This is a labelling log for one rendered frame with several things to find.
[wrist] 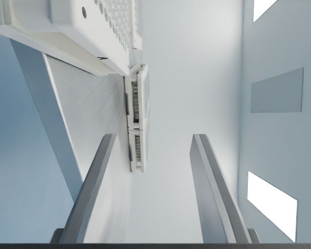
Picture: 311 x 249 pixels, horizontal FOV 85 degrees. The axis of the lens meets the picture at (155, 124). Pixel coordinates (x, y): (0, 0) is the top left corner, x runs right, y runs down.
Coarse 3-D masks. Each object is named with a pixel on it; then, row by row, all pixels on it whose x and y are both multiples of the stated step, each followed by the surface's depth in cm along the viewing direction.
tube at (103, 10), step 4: (108, 0) 17; (100, 4) 17; (104, 4) 17; (108, 4) 17; (100, 8) 17; (104, 8) 17; (108, 8) 17; (112, 8) 18; (104, 12) 18; (108, 12) 18
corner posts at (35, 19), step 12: (12, 0) 12; (24, 0) 12; (36, 0) 12; (24, 12) 12; (36, 12) 12; (48, 12) 12; (24, 24) 13; (36, 24) 13; (48, 24) 13; (108, 72) 34
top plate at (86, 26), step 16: (48, 0) 12; (64, 0) 12; (80, 0) 13; (64, 16) 12; (80, 16) 13; (96, 16) 16; (64, 32) 13; (80, 32) 13; (96, 32) 16; (112, 32) 22; (96, 48) 17; (112, 48) 22; (112, 64) 25; (128, 64) 35
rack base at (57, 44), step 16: (0, 0) 12; (0, 16) 12; (16, 32) 13; (32, 32) 14; (48, 32) 16; (48, 48) 18; (64, 48) 19; (80, 48) 23; (80, 64) 25; (96, 64) 29
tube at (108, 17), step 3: (114, 9) 19; (114, 12) 20; (105, 15) 19; (108, 15) 19; (111, 15) 19; (114, 15) 20; (105, 18) 19; (108, 18) 19; (111, 18) 19; (114, 18) 19
